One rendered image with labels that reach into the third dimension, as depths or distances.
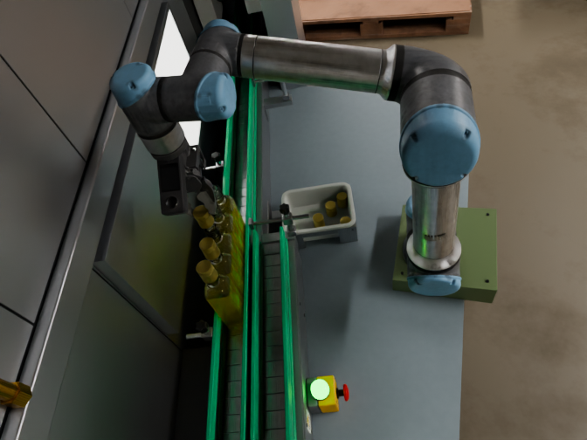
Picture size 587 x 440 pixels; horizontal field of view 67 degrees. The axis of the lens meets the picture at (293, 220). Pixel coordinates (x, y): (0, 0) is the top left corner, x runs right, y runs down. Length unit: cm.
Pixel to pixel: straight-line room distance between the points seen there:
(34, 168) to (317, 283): 84
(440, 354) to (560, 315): 105
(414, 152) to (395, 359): 68
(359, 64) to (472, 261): 69
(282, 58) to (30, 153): 43
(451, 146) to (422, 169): 6
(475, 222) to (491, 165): 129
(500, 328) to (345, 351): 102
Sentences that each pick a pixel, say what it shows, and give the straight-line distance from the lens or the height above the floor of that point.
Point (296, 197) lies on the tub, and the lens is 145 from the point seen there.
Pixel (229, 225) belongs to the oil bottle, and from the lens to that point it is 110.
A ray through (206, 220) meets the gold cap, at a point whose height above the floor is 119.
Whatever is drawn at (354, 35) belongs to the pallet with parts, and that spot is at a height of 2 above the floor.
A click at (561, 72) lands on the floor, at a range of 329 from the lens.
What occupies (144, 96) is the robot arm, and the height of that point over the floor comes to 152.
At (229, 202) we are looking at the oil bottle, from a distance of 114.
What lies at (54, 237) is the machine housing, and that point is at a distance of 80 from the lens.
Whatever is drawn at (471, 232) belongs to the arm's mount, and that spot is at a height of 82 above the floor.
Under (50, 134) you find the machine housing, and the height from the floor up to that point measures 150.
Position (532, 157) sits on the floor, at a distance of 272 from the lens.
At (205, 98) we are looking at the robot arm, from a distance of 73.
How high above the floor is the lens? 193
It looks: 53 degrees down
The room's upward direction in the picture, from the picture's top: 17 degrees counter-clockwise
